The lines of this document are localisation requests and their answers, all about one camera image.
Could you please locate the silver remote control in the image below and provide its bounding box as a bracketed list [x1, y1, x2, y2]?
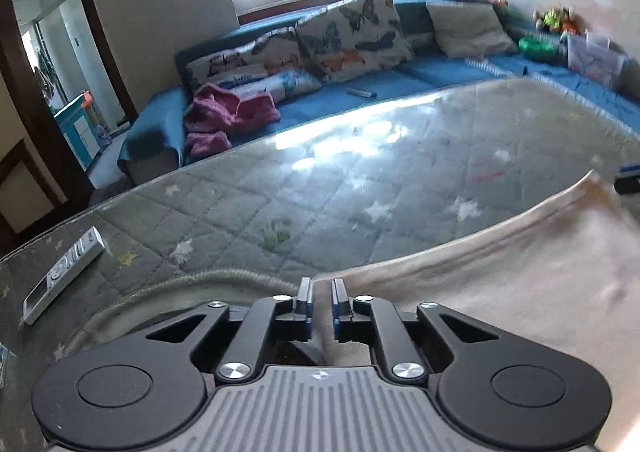
[22, 226, 107, 325]

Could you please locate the clear plastic storage box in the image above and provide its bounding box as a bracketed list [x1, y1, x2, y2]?
[567, 32, 626, 87]

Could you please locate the white blue butterfly pillow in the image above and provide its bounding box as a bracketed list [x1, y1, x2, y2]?
[227, 69, 323, 105]

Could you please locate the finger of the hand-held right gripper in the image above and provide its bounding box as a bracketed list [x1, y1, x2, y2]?
[614, 164, 640, 195]

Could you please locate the blue sofa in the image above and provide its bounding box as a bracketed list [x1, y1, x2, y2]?
[117, 0, 640, 183]

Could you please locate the brown door frame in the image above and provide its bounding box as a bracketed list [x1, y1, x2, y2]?
[0, 0, 138, 203]

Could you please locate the small pink garment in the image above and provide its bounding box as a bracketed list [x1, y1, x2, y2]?
[185, 131, 232, 157]

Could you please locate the large butterfly print pillow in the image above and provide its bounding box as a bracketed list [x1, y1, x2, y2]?
[295, 0, 413, 82]

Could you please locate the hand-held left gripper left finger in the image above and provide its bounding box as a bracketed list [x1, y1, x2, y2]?
[145, 277, 315, 383]

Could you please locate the turquoise toy shelf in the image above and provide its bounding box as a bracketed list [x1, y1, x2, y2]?
[54, 92, 113, 167]

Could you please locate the green plastic basin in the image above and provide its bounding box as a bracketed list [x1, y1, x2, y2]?
[518, 34, 558, 63]

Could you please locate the beige cloth garment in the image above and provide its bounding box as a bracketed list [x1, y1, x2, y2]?
[65, 169, 640, 452]

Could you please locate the group of small plush toys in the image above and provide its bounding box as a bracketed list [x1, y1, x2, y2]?
[532, 6, 581, 35]

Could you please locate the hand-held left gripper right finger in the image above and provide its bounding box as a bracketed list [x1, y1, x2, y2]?
[331, 277, 501, 385]

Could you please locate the long butterfly print pillow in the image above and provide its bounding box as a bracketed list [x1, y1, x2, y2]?
[185, 26, 303, 92]

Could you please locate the grey plain pillow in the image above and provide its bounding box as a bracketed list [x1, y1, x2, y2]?
[426, 2, 518, 57]

